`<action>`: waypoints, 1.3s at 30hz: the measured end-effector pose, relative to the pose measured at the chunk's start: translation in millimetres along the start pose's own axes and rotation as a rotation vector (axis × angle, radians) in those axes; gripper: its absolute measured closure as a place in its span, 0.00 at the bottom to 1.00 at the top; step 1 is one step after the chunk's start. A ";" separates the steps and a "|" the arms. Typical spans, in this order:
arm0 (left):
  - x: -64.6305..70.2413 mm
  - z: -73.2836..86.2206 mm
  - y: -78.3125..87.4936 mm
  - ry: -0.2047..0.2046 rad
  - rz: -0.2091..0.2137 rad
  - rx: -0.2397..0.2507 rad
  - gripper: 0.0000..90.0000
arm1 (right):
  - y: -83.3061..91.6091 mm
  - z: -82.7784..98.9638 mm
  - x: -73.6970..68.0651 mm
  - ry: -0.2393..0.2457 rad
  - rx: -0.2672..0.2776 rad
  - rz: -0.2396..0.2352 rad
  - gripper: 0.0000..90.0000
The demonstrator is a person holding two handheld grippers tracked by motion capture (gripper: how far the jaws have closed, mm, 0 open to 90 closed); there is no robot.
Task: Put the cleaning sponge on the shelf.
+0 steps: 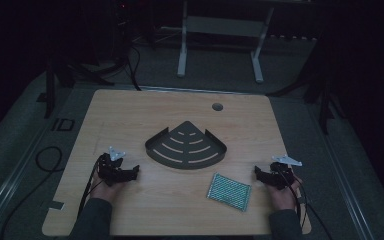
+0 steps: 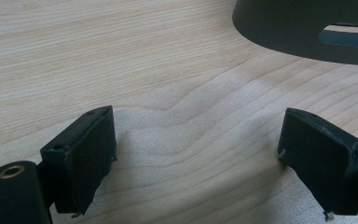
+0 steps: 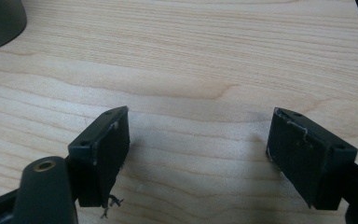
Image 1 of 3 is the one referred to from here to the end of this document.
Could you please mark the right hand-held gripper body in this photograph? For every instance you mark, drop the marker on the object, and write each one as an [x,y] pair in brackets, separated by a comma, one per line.
[282,173]

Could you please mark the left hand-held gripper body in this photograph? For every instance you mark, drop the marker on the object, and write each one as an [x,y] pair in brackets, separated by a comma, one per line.
[110,166]

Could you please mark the person's left hand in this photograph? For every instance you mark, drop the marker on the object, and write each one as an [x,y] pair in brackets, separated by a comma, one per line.
[104,190]

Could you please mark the grey tape piece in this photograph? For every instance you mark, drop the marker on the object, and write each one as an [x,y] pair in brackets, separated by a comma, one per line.
[56,205]

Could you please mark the black corner shelf tray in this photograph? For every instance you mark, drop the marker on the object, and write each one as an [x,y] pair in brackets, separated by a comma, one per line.
[186,147]

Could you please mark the black tripod stand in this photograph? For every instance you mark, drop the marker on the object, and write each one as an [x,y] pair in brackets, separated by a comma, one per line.
[320,90]
[67,73]

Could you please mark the grey table grommet hole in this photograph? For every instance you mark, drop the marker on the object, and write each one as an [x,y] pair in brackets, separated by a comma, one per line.
[217,107]

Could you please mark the white metal table frame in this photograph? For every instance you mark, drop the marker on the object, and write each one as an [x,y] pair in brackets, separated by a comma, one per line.
[222,36]

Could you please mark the green checkered sponge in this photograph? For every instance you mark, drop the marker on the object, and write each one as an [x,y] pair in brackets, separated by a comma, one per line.
[228,192]

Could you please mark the person's right hand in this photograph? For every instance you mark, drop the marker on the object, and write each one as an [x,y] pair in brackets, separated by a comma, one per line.
[285,197]

